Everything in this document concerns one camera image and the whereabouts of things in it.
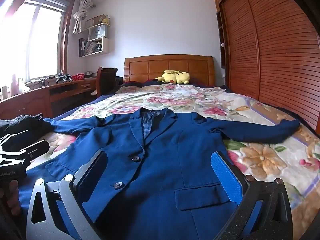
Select yellow plush toy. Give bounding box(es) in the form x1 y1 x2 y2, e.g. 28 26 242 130
153 69 191 85

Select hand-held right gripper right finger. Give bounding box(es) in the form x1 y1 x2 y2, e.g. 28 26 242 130
211 151 293 240

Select wooden chair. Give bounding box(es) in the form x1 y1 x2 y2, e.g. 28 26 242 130
96 67 118 97

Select person's left hand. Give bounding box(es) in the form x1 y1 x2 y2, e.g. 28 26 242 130
0 180 21 217

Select white paper bag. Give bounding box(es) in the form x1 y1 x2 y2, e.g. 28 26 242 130
91 24 108 39

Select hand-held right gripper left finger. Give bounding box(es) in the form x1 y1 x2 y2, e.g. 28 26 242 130
26 151 108 240

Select window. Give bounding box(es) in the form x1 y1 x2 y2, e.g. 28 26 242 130
0 0 75 85

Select white wall shelf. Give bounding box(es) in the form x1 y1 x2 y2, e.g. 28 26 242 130
79 14 110 57

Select wooden desk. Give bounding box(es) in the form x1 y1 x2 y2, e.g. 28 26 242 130
0 76 98 120

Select pink bottle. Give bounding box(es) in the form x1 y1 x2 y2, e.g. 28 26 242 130
10 74 19 97

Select black devices on desk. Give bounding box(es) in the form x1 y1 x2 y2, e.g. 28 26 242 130
55 73 73 84

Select floral blanket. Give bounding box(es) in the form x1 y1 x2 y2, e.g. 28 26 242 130
32 84 320 214

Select tied white curtain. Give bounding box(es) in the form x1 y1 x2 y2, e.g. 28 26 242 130
72 0 94 34

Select wooden bed headboard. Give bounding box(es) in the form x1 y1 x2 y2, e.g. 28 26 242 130
124 54 216 87

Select wooden slatted wardrobe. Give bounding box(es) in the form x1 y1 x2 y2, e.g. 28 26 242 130
212 0 320 133

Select blue blazer jacket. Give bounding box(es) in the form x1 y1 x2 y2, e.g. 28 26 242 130
19 108 300 240

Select black garment with white stripes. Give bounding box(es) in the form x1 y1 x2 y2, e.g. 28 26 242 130
0 114 54 147

